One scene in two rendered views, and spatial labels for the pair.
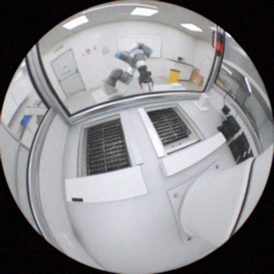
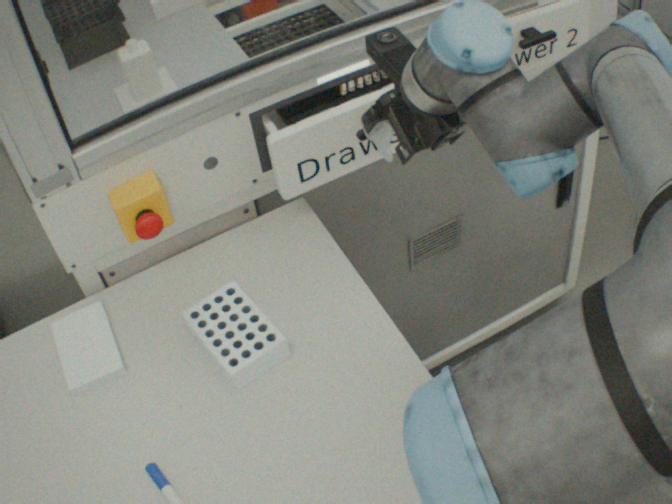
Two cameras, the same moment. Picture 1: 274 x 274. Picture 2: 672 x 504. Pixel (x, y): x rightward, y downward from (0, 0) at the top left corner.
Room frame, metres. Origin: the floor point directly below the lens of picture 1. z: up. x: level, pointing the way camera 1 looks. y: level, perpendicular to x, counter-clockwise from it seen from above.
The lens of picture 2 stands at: (1.28, -0.30, 1.60)
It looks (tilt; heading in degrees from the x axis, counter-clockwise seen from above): 49 degrees down; 172
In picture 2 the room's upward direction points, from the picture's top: 10 degrees counter-clockwise
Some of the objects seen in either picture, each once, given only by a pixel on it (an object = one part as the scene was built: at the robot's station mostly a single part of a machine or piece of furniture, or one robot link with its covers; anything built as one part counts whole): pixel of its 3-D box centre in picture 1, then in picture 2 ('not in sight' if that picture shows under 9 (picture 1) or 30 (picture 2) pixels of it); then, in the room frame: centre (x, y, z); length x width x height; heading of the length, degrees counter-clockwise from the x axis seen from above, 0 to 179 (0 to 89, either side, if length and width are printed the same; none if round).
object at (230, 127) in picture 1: (229, 128); not in sight; (0.13, -0.48, 0.99); 0.12 x 0.09 x 0.09; 102
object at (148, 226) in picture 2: not in sight; (148, 223); (0.52, -0.44, 0.88); 0.04 x 0.03 x 0.04; 102
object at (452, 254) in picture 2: not in sight; (292, 150); (-0.08, -0.17, 0.40); 1.03 x 0.95 x 0.80; 102
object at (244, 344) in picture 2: not in sight; (235, 334); (0.66, -0.36, 0.78); 0.12 x 0.08 x 0.04; 22
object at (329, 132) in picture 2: not in sight; (370, 129); (0.46, -0.11, 0.87); 0.29 x 0.02 x 0.11; 102
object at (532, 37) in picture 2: not in sight; (533, 35); (0.37, 0.19, 0.91); 0.07 x 0.04 x 0.01; 102
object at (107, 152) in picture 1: (106, 149); not in sight; (0.14, 0.14, 0.87); 0.22 x 0.18 x 0.06; 12
